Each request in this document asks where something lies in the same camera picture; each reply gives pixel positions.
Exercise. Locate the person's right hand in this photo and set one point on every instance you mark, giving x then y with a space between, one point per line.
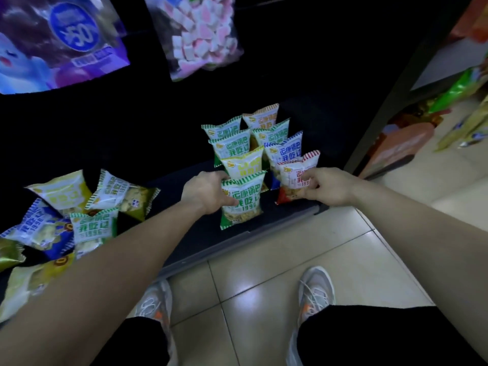
333 186

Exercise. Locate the red striped snack packet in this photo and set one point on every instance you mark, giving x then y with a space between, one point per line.
293 179

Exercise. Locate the pink white marshmallow bag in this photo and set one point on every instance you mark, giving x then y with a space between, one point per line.
198 34

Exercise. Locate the person's left forearm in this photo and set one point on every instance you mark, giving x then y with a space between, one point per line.
99 285

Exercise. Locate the grey shelf board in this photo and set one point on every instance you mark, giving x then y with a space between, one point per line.
453 62

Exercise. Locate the large orange packet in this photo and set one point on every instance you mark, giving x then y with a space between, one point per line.
400 146

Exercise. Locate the black shorts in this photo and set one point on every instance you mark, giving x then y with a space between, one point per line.
381 339

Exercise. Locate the loose pile of snack packets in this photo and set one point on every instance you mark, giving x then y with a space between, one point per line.
57 221

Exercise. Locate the person's right thumb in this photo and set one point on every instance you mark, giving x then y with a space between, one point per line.
308 192

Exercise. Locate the person's right forearm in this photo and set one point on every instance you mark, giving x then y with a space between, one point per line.
427 232

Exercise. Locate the large purple printed bag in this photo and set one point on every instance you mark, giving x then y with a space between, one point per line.
57 38

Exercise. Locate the grey sneaker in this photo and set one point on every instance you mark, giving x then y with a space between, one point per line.
314 291
156 304

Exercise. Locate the black display shelf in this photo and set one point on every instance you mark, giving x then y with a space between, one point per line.
267 224

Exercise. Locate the person's left thumb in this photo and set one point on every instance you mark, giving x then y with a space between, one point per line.
230 201

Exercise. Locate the standing rows of snack packets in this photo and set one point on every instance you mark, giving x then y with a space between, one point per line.
244 148

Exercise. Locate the person's left hand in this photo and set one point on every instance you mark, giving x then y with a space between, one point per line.
204 192

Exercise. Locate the grey right sneaker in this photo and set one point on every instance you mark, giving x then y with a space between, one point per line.
314 291

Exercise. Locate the orange red packet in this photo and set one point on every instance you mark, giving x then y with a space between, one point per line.
472 17

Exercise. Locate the green striped snack packet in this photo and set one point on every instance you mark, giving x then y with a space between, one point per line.
246 203

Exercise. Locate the grey left sneaker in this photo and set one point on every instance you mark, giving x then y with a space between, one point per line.
156 304

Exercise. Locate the yellow foil packet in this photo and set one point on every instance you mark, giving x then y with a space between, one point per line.
467 125

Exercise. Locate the bright green packet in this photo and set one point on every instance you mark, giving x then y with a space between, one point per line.
453 91

